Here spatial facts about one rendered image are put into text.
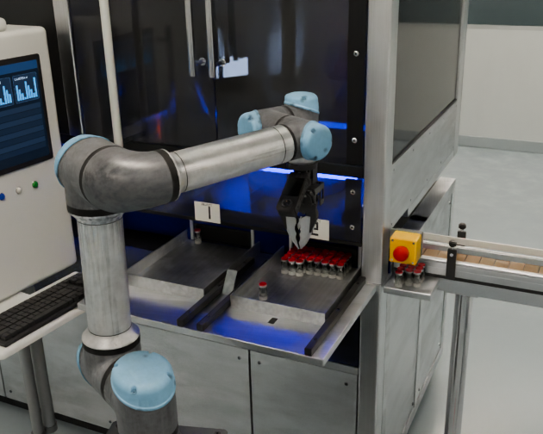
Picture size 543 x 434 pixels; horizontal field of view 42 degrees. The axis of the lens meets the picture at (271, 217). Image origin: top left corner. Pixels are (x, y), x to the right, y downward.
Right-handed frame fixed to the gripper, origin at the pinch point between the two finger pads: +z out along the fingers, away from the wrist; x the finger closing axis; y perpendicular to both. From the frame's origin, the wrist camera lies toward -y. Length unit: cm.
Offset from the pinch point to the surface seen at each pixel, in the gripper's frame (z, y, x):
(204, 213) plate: 8, 27, 42
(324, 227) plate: 6.7, 27.5, 4.0
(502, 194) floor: 109, 369, -4
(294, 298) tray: 21.3, 11.7, 6.4
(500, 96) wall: 63, 488, 18
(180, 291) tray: 20.1, 1.6, 35.1
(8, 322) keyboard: 27, -21, 75
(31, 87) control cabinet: -29, 12, 87
